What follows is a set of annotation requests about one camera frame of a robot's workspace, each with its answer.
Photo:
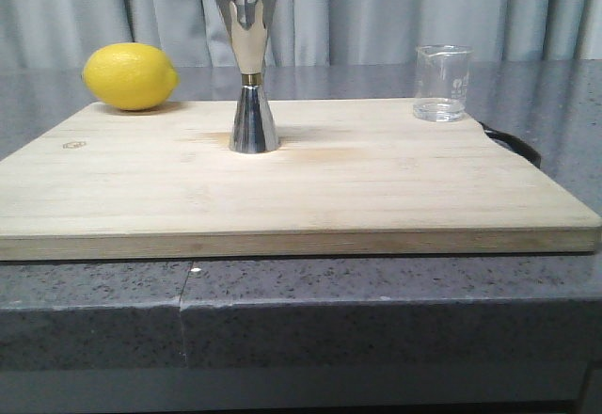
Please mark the silver steel cocktail jigger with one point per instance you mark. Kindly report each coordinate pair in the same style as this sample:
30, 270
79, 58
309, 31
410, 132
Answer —
248, 25

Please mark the black cutting board handle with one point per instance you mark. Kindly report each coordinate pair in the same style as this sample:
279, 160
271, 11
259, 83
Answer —
513, 144

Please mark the yellow lemon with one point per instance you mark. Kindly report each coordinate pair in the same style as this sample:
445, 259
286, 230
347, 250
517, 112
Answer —
130, 76

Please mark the light wooden cutting board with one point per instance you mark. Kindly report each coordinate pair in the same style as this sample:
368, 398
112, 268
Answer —
350, 177

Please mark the grey pleated curtain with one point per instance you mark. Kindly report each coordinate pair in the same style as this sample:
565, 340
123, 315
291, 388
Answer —
61, 34

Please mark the small clear glass beaker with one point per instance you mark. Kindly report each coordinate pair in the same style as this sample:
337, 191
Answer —
442, 74

